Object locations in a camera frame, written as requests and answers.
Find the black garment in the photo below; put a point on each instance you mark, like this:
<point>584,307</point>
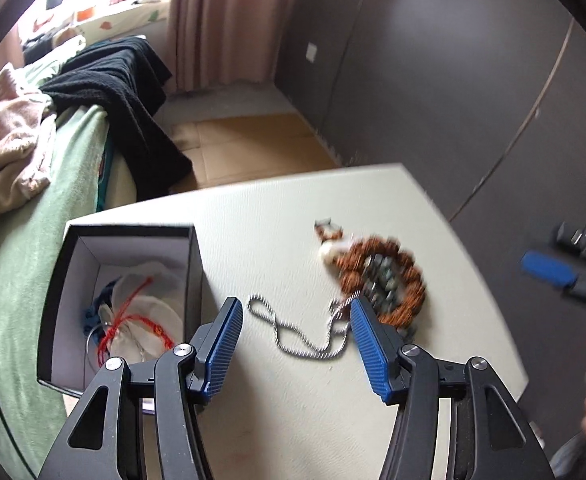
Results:
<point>123,90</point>

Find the white cloth pouch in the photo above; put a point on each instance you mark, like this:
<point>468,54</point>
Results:
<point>145,305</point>

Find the dark grey wardrobe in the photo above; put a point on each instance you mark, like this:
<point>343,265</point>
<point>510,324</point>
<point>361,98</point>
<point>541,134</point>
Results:
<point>473,85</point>

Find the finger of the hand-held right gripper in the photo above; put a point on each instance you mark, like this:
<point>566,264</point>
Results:
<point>548,267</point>
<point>580,237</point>

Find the grey cloth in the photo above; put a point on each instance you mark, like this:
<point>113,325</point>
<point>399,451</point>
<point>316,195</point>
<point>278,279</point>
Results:
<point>580,460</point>

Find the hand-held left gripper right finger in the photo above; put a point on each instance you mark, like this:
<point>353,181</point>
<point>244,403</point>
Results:
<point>370,345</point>

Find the bed with green sheet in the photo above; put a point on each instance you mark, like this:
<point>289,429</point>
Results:
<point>38,270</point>

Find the white wall socket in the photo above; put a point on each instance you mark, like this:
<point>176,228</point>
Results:
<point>311,52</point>

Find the pink blanket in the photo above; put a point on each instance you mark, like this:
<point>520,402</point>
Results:
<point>3,145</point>

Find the leaf print quilt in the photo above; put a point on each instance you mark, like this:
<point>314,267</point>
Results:
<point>118,17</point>

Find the black box white inside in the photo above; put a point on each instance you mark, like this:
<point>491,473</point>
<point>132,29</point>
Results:
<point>198,280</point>

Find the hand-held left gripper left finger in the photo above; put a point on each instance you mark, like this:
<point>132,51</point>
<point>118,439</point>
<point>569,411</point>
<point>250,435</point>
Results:
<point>222,340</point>

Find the flat brown cardboard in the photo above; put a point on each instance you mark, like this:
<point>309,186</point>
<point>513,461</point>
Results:
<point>253,145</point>

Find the pink curtain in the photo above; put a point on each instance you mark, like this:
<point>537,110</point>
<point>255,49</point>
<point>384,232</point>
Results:
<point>213,20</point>

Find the silver bangle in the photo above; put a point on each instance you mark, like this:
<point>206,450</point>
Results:
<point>92,347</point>

